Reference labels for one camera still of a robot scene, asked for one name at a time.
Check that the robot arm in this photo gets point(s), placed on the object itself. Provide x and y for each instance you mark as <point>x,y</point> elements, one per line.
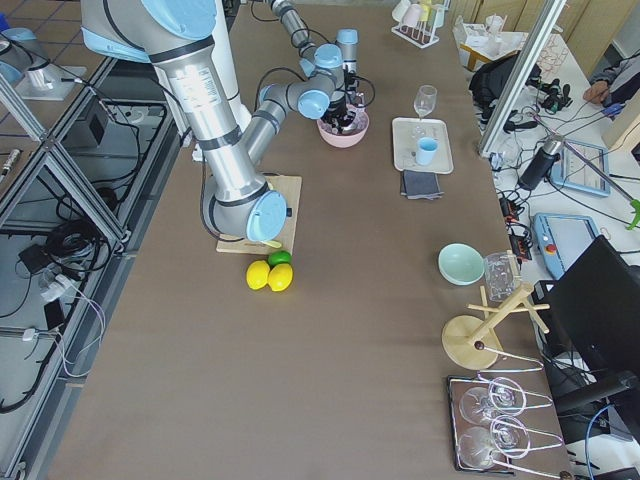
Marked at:
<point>338,54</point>
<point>188,42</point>

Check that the pink cup on rack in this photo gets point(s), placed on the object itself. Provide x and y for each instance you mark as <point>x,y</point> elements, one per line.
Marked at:
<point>411,16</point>

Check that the white cup rack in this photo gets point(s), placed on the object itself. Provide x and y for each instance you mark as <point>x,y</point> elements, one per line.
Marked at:
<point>424,34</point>

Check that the blue cup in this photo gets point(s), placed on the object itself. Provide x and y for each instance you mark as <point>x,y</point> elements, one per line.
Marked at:
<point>426,148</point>

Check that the pink bowl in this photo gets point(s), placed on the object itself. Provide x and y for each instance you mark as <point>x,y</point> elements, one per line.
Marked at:
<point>348,136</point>

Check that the clear wine glass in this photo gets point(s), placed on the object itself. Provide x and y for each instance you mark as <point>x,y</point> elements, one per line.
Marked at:
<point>424,103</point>

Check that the bamboo cutting board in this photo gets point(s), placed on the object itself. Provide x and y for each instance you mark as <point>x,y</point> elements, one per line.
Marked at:
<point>290,188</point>

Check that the cream serving tray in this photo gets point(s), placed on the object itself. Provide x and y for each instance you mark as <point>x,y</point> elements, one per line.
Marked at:
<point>404,145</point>

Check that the grey folded cloth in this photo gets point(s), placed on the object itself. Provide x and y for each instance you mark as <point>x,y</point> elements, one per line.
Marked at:
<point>416,185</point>

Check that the yellow plastic knife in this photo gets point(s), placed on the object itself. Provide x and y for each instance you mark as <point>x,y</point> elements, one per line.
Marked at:
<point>272,244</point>

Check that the green lime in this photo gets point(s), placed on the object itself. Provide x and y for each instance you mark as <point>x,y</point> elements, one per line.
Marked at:
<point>279,257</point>

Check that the yellow lemon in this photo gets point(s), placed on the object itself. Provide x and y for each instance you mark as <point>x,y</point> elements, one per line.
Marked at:
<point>257,274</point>
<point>280,277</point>

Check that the mint green bowl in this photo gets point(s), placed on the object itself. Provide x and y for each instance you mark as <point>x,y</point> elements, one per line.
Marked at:
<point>460,264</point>

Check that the black water bottle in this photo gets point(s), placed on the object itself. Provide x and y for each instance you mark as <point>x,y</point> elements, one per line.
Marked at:
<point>542,162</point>

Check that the glass mug on tree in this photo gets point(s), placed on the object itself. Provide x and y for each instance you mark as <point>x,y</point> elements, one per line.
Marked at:
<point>502,276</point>

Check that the blue teach pendant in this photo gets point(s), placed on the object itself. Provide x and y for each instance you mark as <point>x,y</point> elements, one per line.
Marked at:
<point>571,172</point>
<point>562,239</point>

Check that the wooden mug tree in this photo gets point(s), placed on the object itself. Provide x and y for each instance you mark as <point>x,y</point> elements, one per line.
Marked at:
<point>472,342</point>

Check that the black monitor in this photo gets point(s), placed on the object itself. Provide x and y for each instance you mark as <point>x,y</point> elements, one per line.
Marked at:
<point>596,303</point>

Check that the black tray with glasses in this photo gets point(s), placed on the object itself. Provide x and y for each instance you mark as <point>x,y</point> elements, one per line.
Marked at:
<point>489,435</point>

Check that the aluminium frame post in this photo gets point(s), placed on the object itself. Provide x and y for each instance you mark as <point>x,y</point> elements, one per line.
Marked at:
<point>534,43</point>

